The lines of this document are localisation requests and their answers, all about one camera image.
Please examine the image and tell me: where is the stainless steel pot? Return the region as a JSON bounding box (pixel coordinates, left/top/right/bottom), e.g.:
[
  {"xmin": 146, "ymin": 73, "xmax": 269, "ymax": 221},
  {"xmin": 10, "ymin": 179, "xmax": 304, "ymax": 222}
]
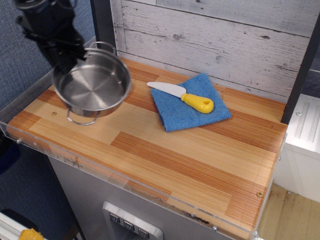
[{"xmin": 52, "ymin": 41, "xmax": 132, "ymax": 125}]

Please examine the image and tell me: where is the clear acrylic table guard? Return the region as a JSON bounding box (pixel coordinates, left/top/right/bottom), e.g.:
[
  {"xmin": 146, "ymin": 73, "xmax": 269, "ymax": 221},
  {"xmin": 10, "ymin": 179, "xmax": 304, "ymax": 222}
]
[{"xmin": 0, "ymin": 37, "xmax": 288, "ymax": 240}]

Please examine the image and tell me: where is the dark grey left post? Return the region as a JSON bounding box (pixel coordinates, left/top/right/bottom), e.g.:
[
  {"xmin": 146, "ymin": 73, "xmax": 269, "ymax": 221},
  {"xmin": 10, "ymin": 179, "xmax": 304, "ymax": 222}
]
[{"xmin": 90, "ymin": 0, "xmax": 117, "ymax": 57}]

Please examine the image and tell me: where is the dark grey right post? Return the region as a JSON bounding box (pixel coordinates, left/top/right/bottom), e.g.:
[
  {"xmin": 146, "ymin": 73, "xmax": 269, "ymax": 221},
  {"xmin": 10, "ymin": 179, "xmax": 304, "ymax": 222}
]
[{"xmin": 280, "ymin": 15, "xmax": 320, "ymax": 125}]

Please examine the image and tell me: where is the white aluminium side cabinet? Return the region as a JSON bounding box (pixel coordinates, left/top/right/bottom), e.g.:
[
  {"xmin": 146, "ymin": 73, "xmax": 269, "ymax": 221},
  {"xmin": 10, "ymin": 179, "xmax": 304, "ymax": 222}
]
[{"xmin": 273, "ymin": 94, "xmax": 320, "ymax": 202}]

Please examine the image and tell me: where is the white yellow toy knife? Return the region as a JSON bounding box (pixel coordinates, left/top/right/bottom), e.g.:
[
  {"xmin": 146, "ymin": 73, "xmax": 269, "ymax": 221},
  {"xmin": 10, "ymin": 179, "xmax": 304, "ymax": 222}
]
[{"xmin": 146, "ymin": 82, "xmax": 214, "ymax": 114}]

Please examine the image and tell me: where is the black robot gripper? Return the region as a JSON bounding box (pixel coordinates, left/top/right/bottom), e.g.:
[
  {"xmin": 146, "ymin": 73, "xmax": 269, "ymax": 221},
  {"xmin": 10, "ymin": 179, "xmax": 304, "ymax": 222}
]
[{"xmin": 16, "ymin": 0, "xmax": 86, "ymax": 75}]

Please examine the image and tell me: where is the yellow object bottom left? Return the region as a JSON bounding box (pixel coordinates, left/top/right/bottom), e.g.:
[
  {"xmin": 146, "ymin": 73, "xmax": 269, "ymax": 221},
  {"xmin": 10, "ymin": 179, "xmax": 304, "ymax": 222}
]
[{"xmin": 18, "ymin": 228, "xmax": 45, "ymax": 240}]

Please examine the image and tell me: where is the dark grey post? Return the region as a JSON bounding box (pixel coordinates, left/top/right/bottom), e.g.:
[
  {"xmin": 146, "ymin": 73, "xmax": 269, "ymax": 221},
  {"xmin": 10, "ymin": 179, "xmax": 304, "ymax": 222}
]
[
  {"xmin": 280, "ymin": 15, "xmax": 320, "ymax": 125},
  {"xmin": 90, "ymin": 0, "xmax": 117, "ymax": 57}
]

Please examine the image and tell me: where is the blue folded cloth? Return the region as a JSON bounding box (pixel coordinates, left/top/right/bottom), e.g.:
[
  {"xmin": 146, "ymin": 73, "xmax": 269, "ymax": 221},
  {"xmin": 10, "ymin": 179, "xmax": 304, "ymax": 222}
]
[{"xmin": 147, "ymin": 73, "xmax": 232, "ymax": 132}]

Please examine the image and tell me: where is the silver dispenser button panel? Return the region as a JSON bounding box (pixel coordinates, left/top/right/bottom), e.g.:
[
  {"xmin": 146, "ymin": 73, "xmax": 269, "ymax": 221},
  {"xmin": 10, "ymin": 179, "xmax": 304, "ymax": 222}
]
[{"xmin": 102, "ymin": 201, "xmax": 164, "ymax": 240}]

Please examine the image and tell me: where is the grey toy fridge cabinet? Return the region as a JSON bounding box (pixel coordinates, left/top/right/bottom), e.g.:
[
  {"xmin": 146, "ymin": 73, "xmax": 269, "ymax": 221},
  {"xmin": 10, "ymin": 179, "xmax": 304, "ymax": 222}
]
[{"xmin": 49, "ymin": 157, "xmax": 228, "ymax": 240}]

